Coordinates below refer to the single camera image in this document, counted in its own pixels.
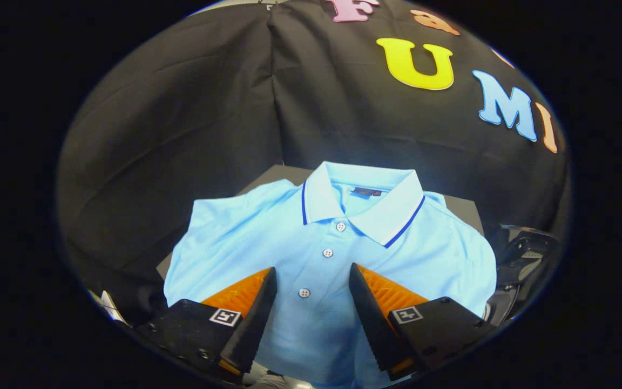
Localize grey top-load washing machine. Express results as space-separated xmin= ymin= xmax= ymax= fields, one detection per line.
xmin=484 ymin=224 xmax=560 ymax=327

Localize light blue polo shirt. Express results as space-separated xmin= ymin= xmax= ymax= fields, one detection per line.
xmin=163 ymin=161 xmax=498 ymax=389

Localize grey cabinet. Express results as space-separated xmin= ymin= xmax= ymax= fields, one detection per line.
xmin=157 ymin=165 xmax=484 ymax=281

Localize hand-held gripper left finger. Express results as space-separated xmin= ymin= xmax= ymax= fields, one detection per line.
xmin=138 ymin=267 xmax=278 ymax=379

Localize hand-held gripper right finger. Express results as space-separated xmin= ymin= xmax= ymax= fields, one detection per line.
xmin=349 ymin=263 xmax=498 ymax=381

